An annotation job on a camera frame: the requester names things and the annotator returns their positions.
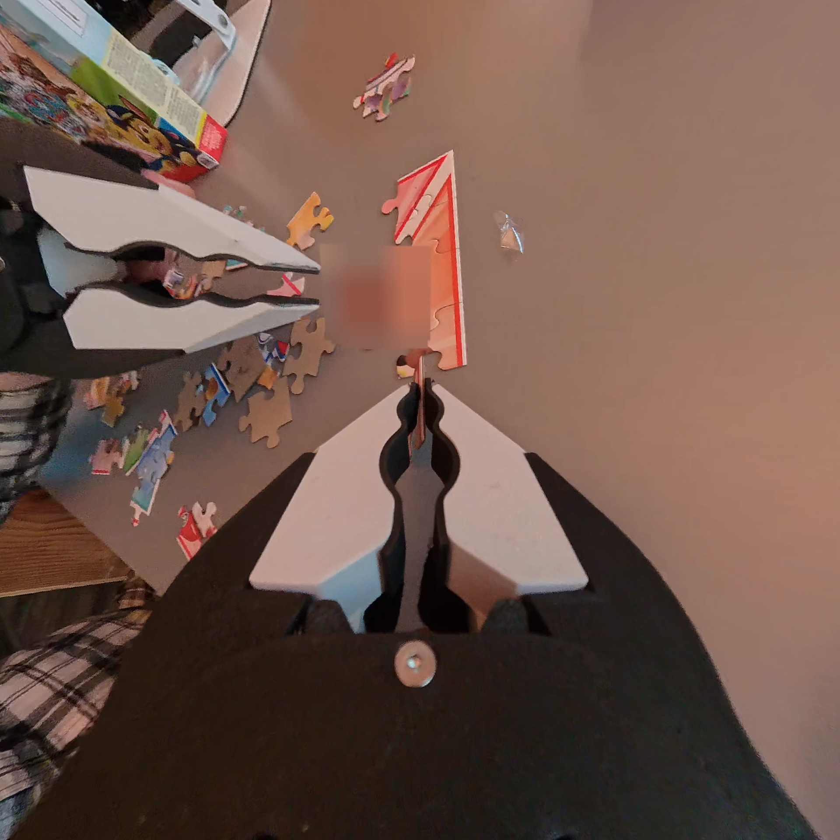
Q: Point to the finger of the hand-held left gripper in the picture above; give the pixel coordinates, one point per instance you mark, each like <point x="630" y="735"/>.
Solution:
<point x="151" y="325"/>
<point x="151" y="216"/>

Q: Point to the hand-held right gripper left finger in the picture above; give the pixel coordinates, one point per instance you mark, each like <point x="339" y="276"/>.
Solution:
<point x="321" y="518"/>

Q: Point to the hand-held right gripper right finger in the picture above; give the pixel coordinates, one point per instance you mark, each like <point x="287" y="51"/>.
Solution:
<point x="512" y="518"/>

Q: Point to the pink red-bordered puzzle piece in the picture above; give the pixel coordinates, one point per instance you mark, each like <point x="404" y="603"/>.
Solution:
<point x="418" y="420"/>

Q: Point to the pink diagonal-striped puzzle piece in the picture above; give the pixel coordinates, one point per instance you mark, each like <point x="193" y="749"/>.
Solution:
<point x="292" y="287"/>

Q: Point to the jigsaw puzzle pieces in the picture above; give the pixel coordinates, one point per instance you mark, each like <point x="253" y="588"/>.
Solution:
<point x="305" y="223"/>

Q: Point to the red striped joined puzzle section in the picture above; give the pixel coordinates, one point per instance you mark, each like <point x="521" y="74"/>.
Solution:
<point x="449" y="295"/>

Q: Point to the person's left forearm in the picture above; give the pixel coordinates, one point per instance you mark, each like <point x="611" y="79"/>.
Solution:
<point x="26" y="426"/>

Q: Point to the grey desk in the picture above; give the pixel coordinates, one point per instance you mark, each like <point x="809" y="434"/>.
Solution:
<point x="656" y="328"/>

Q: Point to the colourful puzzle box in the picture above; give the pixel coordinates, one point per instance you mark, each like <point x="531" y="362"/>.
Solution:
<point x="98" y="98"/>

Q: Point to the wooden book stand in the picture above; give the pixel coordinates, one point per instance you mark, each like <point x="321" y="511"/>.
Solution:
<point x="229" y="79"/>

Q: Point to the wooden pillar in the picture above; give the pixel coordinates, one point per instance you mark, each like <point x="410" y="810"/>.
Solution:
<point x="52" y="544"/>

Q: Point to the clear plastic scrap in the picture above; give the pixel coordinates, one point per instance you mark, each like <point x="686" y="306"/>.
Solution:
<point x="510" y="235"/>

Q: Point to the person's plaid shirt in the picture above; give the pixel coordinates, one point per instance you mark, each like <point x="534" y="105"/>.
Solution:
<point x="52" y="689"/>

